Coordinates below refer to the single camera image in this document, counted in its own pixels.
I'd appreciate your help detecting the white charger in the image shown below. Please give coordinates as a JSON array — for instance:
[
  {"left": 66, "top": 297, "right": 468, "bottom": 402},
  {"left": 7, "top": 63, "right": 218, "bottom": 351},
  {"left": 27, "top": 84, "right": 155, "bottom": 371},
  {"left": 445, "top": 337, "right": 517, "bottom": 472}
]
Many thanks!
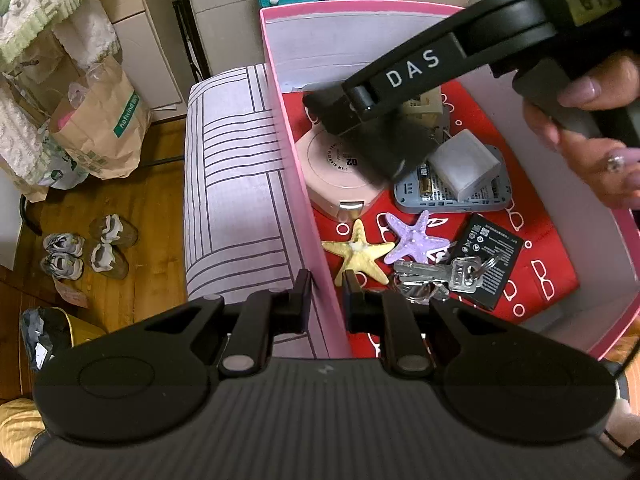
[{"left": 427, "top": 128, "right": 502, "bottom": 202}]

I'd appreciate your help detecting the grey pocket router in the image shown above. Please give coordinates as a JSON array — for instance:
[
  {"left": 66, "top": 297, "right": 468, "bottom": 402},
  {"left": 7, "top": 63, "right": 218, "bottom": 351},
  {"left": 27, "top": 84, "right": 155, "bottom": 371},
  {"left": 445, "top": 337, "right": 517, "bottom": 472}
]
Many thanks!
[{"left": 392, "top": 142, "right": 512, "bottom": 213}]

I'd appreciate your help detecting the beige hair clip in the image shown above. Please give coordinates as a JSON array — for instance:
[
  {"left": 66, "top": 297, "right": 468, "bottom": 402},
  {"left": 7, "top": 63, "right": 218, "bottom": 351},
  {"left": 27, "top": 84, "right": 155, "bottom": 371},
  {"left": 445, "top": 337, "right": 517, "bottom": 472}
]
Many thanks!
[{"left": 400, "top": 87, "right": 446, "bottom": 126}]

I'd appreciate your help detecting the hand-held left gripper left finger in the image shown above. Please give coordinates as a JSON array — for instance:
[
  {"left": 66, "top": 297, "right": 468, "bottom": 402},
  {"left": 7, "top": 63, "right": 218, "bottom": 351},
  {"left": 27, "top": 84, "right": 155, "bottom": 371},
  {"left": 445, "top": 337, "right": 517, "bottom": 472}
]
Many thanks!
[{"left": 142, "top": 269, "right": 313, "bottom": 380}]

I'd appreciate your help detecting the black clothes rack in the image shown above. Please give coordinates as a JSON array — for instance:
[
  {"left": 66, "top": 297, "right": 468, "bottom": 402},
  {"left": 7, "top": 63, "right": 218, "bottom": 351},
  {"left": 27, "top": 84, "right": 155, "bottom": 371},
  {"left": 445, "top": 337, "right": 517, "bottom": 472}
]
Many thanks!
[{"left": 166, "top": 0, "right": 212, "bottom": 81}]

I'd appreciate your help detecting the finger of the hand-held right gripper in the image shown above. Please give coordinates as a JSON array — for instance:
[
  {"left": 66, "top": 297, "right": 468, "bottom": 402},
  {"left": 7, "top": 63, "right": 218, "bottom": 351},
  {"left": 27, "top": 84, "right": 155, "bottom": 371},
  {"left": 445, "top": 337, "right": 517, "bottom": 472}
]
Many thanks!
[{"left": 302, "top": 87, "right": 366, "bottom": 137}]

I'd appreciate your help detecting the yellow starfish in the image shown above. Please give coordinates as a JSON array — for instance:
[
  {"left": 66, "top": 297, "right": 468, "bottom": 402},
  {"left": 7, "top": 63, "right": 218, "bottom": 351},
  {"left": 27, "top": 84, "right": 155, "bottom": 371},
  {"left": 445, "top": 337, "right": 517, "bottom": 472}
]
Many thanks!
[{"left": 321, "top": 219, "right": 397, "bottom": 286}]

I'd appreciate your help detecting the purple starfish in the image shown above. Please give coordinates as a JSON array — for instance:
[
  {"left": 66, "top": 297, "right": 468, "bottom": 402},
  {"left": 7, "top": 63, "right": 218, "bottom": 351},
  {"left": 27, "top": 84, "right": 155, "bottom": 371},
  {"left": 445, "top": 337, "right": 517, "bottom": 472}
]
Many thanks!
[{"left": 384, "top": 210, "right": 453, "bottom": 266}]

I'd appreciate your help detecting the tall beige cabinet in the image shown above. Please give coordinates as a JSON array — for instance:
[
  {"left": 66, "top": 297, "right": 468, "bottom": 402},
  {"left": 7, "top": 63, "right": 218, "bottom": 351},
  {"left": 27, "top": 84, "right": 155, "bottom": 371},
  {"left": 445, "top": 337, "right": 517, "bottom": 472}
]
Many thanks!
[{"left": 95, "top": 0, "right": 191, "bottom": 121}]

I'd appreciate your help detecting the pink rounded label printer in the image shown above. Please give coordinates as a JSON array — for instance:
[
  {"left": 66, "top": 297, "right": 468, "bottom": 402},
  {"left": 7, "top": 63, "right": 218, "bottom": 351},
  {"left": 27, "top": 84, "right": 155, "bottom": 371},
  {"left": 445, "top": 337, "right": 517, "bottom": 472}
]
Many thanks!
[{"left": 294, "top": 122, "right": 393, "bottom": 221}]

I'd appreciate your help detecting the brown paper bag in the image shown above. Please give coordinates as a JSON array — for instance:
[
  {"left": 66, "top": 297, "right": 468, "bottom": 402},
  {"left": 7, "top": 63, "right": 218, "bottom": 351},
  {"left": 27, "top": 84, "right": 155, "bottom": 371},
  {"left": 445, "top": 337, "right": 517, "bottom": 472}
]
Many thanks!
[{"left": 47, "top": 55, "right": 153, "bottom": 181}]

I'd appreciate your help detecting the black phone battery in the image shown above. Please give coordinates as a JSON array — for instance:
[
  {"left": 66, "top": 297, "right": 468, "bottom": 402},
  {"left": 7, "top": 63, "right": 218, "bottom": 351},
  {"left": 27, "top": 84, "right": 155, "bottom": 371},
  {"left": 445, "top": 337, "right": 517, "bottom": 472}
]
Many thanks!
[{"left": 447, "top": 213, "right": 525, "bottom": 311}]

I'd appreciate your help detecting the pink cardboard box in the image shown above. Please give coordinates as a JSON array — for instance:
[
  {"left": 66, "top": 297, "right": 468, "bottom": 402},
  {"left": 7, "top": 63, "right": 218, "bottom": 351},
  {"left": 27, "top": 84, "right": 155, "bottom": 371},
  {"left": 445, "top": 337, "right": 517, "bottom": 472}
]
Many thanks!
[{"left": 259, "top": 0, "right": 640, "bottom": 361}]

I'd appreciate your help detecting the person's right hand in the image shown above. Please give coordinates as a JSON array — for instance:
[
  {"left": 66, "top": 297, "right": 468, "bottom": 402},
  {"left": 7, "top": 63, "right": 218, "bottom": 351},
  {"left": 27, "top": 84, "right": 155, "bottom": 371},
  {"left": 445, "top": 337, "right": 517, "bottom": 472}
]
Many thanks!
[{"left": 520, "top": 55, "right": 640, "bottom": 211}]

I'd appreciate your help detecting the bunch of keys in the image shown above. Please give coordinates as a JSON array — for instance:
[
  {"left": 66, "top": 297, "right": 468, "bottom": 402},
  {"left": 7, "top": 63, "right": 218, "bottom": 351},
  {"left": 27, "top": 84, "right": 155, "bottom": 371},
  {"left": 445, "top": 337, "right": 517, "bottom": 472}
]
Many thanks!
[{"left": 391, "top": 254, "right": 503, "bottom": 306}]

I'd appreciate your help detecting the striped tablecloth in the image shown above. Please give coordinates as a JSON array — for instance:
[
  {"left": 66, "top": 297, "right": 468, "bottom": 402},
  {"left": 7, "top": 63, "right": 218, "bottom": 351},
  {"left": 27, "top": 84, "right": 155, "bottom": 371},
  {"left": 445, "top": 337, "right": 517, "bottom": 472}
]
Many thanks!
[{"left": 184, "top": 64, "right": 321, "bottom": 358}]

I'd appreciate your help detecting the red patterned pouch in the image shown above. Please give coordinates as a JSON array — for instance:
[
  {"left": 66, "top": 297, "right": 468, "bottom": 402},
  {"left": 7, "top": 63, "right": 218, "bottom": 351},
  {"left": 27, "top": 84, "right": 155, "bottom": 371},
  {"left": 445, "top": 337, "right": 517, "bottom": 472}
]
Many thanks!
[{"left": 300, "top": 80, "right": 581, "bottom": 358}]

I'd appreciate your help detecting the green printed plastic bag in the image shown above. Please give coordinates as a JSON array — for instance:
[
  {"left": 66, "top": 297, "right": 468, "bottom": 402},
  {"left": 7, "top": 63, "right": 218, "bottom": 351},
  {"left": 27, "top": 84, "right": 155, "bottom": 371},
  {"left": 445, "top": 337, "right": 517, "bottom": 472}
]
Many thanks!
[{"left": 42, "top": 137, "right": 91, "bottom": 191}]

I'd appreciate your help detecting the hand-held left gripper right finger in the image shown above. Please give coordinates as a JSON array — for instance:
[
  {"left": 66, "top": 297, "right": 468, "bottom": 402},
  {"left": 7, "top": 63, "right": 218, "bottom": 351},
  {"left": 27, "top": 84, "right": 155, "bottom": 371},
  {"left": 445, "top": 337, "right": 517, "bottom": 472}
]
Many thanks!
[{"left": 342, "top": 270, "right": 506, "bottom": 380}]

